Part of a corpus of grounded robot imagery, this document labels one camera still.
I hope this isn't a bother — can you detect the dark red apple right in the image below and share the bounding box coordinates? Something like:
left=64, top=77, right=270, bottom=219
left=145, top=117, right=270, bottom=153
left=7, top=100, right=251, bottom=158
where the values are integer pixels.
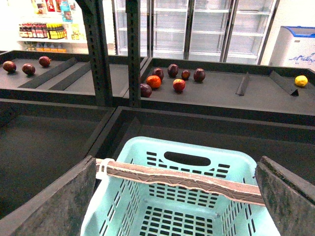
left=193, top=68, right=205, bottom=83

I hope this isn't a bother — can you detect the light blue plastic basket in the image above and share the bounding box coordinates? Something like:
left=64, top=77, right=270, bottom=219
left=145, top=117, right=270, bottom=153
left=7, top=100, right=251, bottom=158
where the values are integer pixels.
left=81, top=137, right=279, bottom=236

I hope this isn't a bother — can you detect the black shelf post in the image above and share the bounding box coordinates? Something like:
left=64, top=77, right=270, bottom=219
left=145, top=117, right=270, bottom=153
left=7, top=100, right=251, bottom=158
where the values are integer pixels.
left=77, top=0, right=113, bottom=107
left=126, top=0, right=141, bottom=108

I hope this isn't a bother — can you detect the black shelf post left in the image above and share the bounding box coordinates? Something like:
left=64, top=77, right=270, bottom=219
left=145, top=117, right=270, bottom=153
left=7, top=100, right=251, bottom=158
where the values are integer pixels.
left=77, top=0, right=113, bottom=107

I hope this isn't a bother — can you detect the small red apple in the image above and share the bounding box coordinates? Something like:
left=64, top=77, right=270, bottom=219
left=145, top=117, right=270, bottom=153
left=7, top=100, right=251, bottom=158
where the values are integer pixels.
left=181, top=70, right=190, bottom=81

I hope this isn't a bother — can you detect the black divider one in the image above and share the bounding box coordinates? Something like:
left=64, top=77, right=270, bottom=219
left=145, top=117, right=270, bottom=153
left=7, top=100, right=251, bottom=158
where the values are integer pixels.
left=19, top=57, right=78, bottom=89
left=236, top=72, right=250, bottom=96

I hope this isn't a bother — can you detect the black shelf post middle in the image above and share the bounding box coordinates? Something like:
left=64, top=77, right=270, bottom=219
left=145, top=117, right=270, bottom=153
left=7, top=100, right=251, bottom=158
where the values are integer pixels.
left=126, top=0, right=141, bottom=108

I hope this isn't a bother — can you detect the black tray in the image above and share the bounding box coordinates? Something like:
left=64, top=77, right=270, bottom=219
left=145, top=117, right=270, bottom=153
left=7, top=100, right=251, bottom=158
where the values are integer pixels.
left=141, top=58, right=315, bottom=126
left=0, top=50, right=148, bottom=106
left=0, top=99, right=114, bottom=217
left=89, top=107, right=315, bottom=183

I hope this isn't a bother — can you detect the black lower right tray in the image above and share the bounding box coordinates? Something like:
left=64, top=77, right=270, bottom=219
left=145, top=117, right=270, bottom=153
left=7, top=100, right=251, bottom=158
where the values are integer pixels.
left=89, top=107, right=315, bottom=183

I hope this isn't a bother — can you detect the red yellow apple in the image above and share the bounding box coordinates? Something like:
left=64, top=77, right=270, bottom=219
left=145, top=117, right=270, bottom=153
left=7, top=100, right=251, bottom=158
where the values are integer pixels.
left=173, top=79, right=186, bottom=93

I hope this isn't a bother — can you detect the dark sauce bottles row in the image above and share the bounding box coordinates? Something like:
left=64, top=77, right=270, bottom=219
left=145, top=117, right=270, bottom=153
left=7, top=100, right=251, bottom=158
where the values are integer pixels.
left=19, top=23, right=48, bottom=39

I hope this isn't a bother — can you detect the white zip tie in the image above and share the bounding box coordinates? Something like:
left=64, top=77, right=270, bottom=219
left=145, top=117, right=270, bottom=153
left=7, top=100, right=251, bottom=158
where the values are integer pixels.
left=95, top=158, right=115, bottom=180

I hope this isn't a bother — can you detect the black upper left tray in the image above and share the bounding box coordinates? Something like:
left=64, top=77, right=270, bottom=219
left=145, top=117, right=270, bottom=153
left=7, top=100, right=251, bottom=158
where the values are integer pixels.
left=0, top=50, right=148, bottom=106

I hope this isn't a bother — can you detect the black upper right tray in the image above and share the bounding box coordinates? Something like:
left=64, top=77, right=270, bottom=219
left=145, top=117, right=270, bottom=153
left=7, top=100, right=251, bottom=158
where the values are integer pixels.
left=141, top=58, right=315, bottom=126

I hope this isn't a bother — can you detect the dark fruit middle left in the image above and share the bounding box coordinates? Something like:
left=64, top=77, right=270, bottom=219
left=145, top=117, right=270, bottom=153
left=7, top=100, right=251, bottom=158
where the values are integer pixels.
left=22, top=63, right=35, bottom=76

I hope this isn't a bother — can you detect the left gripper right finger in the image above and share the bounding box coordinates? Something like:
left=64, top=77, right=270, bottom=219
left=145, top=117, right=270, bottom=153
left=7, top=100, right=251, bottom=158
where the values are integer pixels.
left=255, top=156, right=315, bottom=236

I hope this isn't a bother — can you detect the dark fruit back left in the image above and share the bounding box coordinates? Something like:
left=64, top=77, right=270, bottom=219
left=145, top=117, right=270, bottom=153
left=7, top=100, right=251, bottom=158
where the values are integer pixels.
left=38, top=56, right=51, bottom=68

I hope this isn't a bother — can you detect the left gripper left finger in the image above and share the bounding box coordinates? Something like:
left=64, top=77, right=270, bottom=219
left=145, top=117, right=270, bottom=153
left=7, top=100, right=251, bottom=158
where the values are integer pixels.
left=0, top=155, right=96, bottom=236

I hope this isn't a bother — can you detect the black divider right one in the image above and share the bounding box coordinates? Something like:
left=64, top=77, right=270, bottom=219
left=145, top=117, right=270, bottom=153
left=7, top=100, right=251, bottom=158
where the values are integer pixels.
left=236, top=72, right=250, bottom=96

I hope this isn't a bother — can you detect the dark red apple left-middle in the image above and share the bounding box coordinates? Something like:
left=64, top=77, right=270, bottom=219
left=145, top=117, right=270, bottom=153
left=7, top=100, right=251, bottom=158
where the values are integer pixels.
left=152, top=68, right=164, bottom=81

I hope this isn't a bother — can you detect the dark fruit far left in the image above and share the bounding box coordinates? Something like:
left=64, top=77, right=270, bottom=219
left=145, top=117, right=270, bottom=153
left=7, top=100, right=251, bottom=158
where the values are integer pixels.
left=2, top=61, right=16, bottom=73

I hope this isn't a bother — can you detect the dark red apple front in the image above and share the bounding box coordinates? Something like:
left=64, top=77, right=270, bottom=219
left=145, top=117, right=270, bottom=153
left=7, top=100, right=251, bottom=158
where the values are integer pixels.
left=140, top=84, right=153, bottom=98

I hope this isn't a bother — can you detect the brown basket handle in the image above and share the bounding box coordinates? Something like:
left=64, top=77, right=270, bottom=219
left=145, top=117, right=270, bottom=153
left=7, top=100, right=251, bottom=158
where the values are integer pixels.
left=107, top=161, right=265, bottom=206

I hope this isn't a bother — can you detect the yellow label bottles row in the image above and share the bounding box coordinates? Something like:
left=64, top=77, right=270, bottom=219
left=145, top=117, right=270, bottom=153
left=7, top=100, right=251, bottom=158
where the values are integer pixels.
left=46, top=23, right=66, bottom=39

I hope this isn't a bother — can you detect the glass door refrigerator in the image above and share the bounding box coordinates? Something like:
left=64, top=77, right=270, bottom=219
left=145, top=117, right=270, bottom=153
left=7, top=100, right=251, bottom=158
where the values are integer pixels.
left=111, top=0, right=281, bottom=65

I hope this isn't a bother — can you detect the white chest freezer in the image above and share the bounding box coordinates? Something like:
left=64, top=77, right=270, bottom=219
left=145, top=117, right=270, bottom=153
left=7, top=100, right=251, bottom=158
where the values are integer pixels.
left=269, top=26, right=315, bottom=70

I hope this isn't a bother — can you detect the black divider left one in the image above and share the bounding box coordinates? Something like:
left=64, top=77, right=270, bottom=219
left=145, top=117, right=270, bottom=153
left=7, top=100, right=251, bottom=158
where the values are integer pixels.
left=19, top=57, right=78, bottom=89

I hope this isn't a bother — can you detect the black divider right two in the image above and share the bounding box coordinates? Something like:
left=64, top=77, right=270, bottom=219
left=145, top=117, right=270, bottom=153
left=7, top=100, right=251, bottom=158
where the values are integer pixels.
left=269, top=70, right=299, bottom=96

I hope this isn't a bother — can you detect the black divider left two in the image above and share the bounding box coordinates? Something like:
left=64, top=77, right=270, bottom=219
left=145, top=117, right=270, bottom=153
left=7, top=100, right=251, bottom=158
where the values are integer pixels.
left=49, top=62, right=91, bottom=91

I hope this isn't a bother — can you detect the black divider two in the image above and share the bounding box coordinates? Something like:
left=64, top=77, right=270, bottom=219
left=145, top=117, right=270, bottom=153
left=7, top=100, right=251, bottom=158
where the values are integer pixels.
left=49, top=62, right=91, bottom=91
left=269, top=70, right=299, bottom=96

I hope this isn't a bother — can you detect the dark fruit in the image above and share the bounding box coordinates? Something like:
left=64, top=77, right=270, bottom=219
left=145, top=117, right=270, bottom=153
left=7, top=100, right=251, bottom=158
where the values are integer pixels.
left=22, top=63, right=35, bottom=76
left=2, top=61, right=16, bottom=73
left=38, top=56, right=51, bottom=68

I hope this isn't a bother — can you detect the dark red apple back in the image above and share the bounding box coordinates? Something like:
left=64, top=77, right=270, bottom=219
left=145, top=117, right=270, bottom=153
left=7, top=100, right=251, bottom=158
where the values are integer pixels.
left=167, top=64, right=179, bottom=78

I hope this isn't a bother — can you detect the black lower left tray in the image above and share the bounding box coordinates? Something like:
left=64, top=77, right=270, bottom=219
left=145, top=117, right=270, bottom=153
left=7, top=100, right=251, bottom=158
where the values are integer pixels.
left=0, top=99, right=114, bottom=217

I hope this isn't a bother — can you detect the orange fruit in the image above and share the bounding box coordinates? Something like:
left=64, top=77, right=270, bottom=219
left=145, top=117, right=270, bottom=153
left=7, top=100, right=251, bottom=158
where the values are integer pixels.
left=146, top=75, right=161, bottom=89

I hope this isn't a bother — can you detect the white grocery shelf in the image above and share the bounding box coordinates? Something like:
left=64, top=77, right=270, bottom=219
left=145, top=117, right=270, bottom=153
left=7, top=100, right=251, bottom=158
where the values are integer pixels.
left=14, top=0, right=88, bottom=54

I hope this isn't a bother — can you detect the yellow lemon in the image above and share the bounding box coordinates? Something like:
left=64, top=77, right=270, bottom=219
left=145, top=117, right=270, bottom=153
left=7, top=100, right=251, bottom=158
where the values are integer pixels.
left=294, top=75, right=308, bottom=87

